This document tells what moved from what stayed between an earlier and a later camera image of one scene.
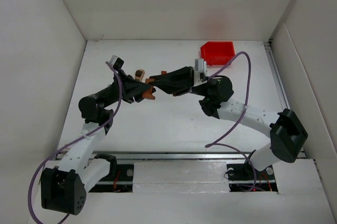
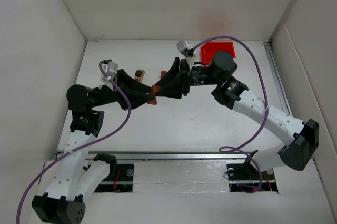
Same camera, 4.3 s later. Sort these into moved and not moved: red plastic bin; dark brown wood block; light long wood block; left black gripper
Moved: left black gripper
Not moved: red plastic bin; dark brown wood block; light long wood block
